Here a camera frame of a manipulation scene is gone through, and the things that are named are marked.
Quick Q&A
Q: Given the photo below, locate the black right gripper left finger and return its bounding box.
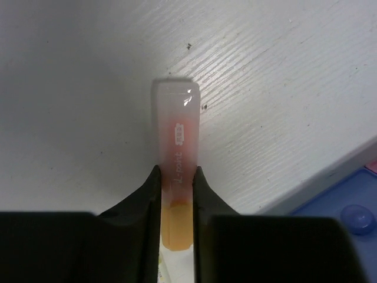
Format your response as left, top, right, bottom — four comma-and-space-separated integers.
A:
1, 167, 161, 282

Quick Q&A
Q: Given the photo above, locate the pink storage bin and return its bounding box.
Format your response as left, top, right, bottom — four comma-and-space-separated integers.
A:
365, 160, 377, 174

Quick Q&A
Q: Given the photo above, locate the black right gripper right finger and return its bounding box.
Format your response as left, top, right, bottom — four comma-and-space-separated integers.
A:
193, 167, 358, 282

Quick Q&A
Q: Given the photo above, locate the thin yellow pen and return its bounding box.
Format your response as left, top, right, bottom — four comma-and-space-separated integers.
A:
158, 252, 171, 283

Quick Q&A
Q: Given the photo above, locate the dark blue storage bin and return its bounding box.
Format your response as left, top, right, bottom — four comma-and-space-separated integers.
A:
290, 167, 376, 282

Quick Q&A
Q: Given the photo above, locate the orange cap pink highlighter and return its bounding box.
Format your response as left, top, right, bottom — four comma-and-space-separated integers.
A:
152, 79, 201, 251

